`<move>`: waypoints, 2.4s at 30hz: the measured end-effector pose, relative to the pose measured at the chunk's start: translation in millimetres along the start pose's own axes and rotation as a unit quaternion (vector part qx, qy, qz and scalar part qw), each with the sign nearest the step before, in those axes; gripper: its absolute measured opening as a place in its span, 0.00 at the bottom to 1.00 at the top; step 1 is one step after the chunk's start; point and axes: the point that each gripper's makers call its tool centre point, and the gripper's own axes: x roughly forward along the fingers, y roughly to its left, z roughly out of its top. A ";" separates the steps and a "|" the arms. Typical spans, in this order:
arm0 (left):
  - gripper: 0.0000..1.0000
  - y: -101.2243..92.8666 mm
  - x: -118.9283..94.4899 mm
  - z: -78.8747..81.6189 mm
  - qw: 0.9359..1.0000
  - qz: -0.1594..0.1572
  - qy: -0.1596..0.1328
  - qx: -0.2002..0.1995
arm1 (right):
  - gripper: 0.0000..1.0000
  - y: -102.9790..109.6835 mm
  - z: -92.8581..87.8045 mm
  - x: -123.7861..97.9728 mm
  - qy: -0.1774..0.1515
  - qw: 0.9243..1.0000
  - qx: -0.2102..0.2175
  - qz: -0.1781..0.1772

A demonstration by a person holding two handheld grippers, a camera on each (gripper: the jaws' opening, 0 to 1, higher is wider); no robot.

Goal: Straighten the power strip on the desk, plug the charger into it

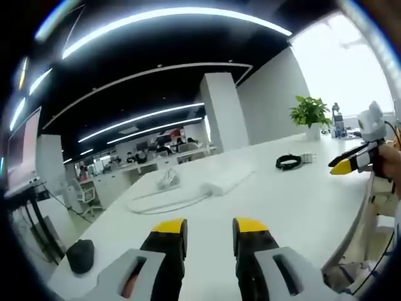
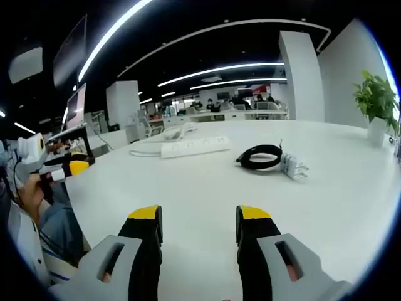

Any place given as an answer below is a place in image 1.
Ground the green potted plant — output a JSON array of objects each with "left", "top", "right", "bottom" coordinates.
[{"left": 289, "top": 95, "right": 333, "bottom": 141}]

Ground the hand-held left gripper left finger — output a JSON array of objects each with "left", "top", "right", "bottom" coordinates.
[{"left": 93, "top": 218, "right": 189, "bottom": 301}]

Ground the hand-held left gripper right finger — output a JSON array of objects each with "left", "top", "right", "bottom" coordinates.
[{"left": 231, "top": 216, "right": 338, "bottom": 301}]

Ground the row of white office desks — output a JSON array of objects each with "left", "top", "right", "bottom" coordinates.
[{"left": 92, "top": 144, "right": 218, "bottom": 208}]

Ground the white office chair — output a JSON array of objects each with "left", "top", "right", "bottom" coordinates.
[{"left": 72, "top": 177, "right": 102, "bottom": 218}]

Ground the black pouch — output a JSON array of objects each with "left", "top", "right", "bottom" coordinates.
[{"left": 66, "top": 239, "right": 95, "bottom": 275}]

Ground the wall monitor screen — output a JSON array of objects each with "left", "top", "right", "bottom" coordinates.
[{"left": 5, "top": 105, "right": 43, "bottom": 193}]

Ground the black stand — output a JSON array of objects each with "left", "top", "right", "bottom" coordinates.
[{"left": 6, "top": 180, "right": 63, "bottom": 267}]

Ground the long ceiling light strip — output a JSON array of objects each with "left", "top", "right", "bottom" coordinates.
[
  {"left": 61, "top": 6, "right": 294, "bottom": 60},
  {"left": 106, "top": 116, "right": 204, "bottom": 145},
  {"left": 77, "top": 102, "right": 205, "bottom": 144}
]

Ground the white cable bundle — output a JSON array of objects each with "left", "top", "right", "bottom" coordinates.
[{"left": 155, "top": 167, "right": 182, "bottom": 190}]

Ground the white desk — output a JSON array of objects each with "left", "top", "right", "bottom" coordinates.
[{"left": 46, "top": 133, "right": 391, "bottom": 301}]

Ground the white power strip cable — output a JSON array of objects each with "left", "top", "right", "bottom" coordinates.
[{"left": 125, "top": 187, "right": 208, "bottom": 216}]

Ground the person's right hand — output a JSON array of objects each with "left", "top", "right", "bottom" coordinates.
[{"left": 371, "top": 144, "right": 401, "bottom": 193}]

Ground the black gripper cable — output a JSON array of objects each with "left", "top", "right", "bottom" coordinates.
[{"left": 383, "top": 119, "right": 401, "bottom": 150}]

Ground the coiled black charger cable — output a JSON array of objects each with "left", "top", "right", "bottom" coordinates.
[{"left": 275, "top": 154, "right": 303, "bottom": 171}]

